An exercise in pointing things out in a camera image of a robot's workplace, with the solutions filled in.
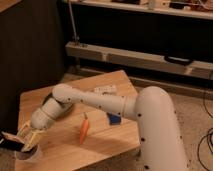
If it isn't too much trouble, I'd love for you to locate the wooden shelf beam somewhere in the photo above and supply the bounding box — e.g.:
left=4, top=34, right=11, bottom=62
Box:
left=65, top=42, right=213, bottom=79

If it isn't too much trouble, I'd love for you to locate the orange carrot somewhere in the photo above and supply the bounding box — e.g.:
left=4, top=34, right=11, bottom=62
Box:
left=79, top=113, right=89, bottom=144

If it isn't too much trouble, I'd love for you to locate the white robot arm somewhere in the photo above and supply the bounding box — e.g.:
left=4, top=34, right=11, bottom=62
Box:
left=17, top=84, right=189, bottom=171

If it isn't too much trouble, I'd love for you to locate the translucent ceramic cup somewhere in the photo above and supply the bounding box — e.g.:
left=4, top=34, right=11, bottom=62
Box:
left=15, top=145, right=42, bottom=163

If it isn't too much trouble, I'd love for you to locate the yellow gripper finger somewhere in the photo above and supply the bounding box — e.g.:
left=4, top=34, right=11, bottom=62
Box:
left=23, top=130, right=44, bottom=151
left=17, top=121, right=31, bottom=139

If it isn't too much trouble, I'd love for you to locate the blue block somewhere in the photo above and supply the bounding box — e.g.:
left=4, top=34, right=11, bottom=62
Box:
left=107, top=114, right=121, bottom=125

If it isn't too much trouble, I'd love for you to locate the metal stand pole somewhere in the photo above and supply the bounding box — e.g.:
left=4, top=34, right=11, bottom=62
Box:
left=68, top=0, right=79, bottom=46

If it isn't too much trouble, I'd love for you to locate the green bowl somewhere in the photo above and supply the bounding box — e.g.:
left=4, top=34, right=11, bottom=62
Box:
left=42, top=93, right=73, bottom=119

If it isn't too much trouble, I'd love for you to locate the black cable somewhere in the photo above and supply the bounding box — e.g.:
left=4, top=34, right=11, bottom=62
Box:
left=198, top=96, right=213, bottom=171

